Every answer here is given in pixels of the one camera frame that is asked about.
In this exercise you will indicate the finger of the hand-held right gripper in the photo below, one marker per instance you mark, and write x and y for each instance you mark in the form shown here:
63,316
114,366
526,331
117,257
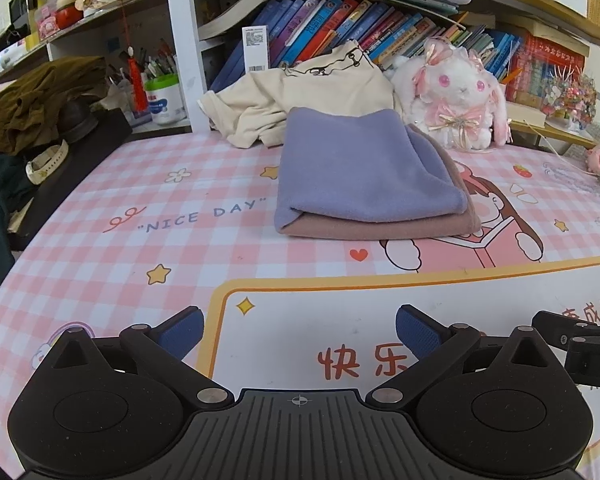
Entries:
555,325

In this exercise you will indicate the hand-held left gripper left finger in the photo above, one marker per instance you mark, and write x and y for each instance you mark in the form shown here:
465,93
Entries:
182,332

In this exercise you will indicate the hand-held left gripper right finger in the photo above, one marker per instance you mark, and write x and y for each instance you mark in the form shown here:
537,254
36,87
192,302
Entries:
415,332

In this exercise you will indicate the lavender cloth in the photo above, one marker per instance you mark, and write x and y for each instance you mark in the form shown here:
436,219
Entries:
360,170

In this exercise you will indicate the pink checkered tablecloth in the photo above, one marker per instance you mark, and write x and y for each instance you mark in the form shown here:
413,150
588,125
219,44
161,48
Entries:
180,240

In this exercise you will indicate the mauve folded cloth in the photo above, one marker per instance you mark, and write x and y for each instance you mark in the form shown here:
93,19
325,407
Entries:
380,230

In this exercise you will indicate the black side table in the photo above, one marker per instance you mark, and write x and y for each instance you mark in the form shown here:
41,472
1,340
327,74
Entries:
80,160

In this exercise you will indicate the colourful bead decoration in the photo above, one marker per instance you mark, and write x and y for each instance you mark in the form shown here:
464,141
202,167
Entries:
570,95

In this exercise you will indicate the white wristwatch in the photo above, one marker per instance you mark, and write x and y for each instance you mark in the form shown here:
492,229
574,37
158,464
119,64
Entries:
50,160

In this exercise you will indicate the dark green cloth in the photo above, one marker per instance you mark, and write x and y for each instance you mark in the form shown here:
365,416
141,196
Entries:
0,195

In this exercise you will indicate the white tub green lid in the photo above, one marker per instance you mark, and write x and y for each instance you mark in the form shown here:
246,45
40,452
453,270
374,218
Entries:
164,102

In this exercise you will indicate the black round hat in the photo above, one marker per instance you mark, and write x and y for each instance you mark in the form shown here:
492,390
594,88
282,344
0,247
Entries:
80,120

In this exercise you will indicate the red tassel charm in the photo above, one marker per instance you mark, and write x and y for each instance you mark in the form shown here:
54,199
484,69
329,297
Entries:
139,85

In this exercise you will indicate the white plush bunny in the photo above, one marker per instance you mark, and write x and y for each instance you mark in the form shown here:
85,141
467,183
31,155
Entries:
460,85

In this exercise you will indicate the red boxed book set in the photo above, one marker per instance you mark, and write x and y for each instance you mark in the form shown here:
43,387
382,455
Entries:
545,60

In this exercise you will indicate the cream t-shirt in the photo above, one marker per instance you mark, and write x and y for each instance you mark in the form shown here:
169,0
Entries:
300,90

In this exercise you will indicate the bunch of pens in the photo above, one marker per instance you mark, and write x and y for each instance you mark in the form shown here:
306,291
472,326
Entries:
155,65

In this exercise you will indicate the olive green cloth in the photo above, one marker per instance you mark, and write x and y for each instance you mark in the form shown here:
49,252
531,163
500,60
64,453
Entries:
35,95

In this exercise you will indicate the white barcode box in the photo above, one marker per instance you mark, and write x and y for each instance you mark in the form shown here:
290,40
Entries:
256,50

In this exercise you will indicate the wooden bookshelf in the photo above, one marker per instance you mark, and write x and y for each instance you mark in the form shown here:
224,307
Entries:
555,17

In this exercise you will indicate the white shelf unit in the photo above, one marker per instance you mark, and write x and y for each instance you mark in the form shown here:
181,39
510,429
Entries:
180,35

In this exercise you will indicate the row of colourful books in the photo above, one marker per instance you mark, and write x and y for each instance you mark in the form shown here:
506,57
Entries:
325,25

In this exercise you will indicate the white tissue packet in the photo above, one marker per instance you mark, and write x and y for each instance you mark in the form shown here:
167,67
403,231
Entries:
17,52

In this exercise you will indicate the thick paperback book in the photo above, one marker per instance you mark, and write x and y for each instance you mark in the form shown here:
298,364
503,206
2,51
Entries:
235,10

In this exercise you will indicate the red round ornament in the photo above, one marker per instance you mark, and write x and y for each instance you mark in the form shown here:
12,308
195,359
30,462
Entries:
69,17

